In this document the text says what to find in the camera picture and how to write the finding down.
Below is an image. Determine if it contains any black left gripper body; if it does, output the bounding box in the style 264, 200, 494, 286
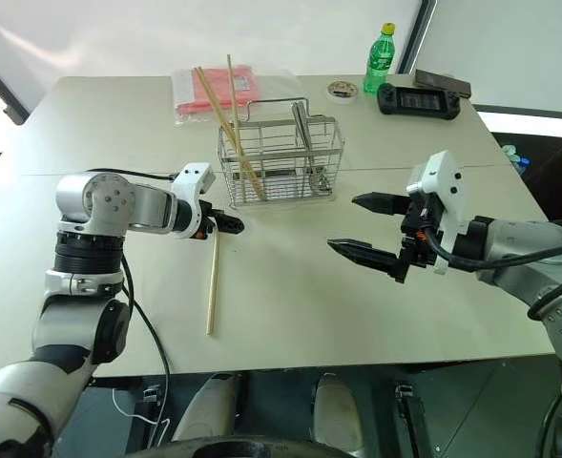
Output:
198, 201, 222, 240

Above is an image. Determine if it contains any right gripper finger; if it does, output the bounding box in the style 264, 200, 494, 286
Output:
325, 237, 411, 286
351, 191, 413, 219

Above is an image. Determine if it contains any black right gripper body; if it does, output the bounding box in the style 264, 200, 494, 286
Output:
400, 193, 448, 269

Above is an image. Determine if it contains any metal spoon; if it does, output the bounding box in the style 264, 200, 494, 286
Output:
291, 100, 334, 193

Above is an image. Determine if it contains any wooden chopstick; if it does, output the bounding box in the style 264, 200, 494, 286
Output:
226, 53, 248, 205
197, 66, 267, 198
205, 230, 221, 337
192, 68, 262, 200

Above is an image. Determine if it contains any black handheld game console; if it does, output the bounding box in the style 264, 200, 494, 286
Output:
376, 82, 464, 121

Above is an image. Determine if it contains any round tape roll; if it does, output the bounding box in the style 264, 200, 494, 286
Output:
327, 80, 360, 103

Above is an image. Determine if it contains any red package in clear bag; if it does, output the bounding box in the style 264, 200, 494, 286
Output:
172, 65, 302, 129

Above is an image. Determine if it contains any pale green and blue object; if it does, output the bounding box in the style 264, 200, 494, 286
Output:
501, 143, 533, 170

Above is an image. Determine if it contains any dark rectangular box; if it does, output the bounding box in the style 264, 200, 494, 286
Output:
413, 68, 473, 99

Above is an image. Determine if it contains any green plastic soda bottle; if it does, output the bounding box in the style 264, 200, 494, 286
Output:
363, 23, 399, 96

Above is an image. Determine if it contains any grey rounded robot foot shape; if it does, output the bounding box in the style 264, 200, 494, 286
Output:
312, 371, 365, 458
172, 372, 244, 444

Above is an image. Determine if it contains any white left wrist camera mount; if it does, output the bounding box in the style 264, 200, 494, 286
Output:
170, 162, 216, 240

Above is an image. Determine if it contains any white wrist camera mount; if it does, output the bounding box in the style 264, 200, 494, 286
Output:
170, 162, 216, 240
406, 150, 471, 277

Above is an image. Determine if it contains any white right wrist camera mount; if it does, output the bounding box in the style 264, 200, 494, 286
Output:
406, 150, 471, 277

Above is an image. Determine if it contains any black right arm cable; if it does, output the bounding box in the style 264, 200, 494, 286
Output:
416, 228, 562, 322

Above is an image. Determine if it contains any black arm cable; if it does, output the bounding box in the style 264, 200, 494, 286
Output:
83, 167, 176, 440
416, 228, 562, 322

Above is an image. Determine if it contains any metal wire basket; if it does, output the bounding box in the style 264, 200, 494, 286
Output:
217, 96, 347, 208

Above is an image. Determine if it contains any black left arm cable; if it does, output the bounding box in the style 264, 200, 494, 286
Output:
83, 167, 176, 440

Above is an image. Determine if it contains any dark window frame post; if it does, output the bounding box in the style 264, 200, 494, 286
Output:
398, 0, 438, 75

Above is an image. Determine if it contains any black table leg bracket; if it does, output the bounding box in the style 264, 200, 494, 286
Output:
393, 383, 428, 458
135, 384, 163, 421

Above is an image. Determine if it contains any thin white floor cable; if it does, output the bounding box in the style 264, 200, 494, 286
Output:
112, 387, 173, 432

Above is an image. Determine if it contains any black window frame bar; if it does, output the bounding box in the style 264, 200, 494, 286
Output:
0, 46, 30, 127

